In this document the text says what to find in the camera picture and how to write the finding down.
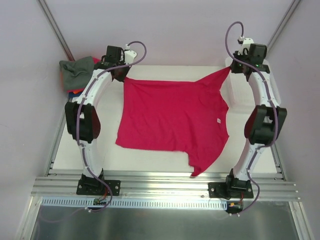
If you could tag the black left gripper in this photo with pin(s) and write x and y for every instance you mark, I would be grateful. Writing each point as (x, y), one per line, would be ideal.
(120, 73)

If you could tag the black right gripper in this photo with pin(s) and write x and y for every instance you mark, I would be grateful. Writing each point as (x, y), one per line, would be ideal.
(238, 69)

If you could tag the crimson pink t shirt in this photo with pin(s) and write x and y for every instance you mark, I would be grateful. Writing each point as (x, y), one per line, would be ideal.
(176, 116)

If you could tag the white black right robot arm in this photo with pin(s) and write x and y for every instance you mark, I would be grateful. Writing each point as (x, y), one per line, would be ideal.
(266, 120)

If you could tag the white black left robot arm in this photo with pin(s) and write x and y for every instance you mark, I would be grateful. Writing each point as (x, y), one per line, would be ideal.
(82, 120)

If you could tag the white plastic mesh basket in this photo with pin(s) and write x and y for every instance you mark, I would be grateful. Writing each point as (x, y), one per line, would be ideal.
(240, 94)

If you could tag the folded red t shirt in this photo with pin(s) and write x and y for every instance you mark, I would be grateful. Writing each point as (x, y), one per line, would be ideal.
(96, 60)

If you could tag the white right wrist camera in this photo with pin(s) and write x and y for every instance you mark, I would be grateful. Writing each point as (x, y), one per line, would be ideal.
(245, 44)

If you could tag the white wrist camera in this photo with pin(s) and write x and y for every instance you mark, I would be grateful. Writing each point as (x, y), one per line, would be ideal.
(129, 55)
(245, 44)

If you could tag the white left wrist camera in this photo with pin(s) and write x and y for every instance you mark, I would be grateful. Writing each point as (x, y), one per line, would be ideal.
(129, 55)

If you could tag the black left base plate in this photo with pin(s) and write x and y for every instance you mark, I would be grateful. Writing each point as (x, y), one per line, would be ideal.
(93, 187)

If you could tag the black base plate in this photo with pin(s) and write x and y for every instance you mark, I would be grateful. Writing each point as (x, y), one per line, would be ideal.
(93, 187)
(222, 191)

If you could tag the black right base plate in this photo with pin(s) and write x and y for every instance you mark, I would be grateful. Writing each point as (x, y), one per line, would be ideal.
(222, 191)

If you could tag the aluminium frame rail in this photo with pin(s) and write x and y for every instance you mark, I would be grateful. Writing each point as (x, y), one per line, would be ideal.
(164, 185)

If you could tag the white slotted cable duct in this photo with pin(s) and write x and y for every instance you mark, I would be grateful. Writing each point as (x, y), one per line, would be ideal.
(137, 203)

